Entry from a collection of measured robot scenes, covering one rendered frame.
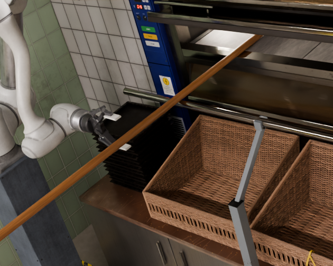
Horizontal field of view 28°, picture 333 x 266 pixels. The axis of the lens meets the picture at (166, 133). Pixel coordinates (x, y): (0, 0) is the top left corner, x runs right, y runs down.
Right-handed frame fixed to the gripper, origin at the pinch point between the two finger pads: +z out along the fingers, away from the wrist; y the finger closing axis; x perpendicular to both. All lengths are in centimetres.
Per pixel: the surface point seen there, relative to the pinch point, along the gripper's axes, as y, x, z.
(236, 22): -24, -50, 22
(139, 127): -1.0, -4.4, 5.8
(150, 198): 48, -14, -16
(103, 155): -0.8, 14.4, 5.9
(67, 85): 31, -54, -117
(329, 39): -21, -50, 62
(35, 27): -8, -48, -117
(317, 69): 1, -65, 45
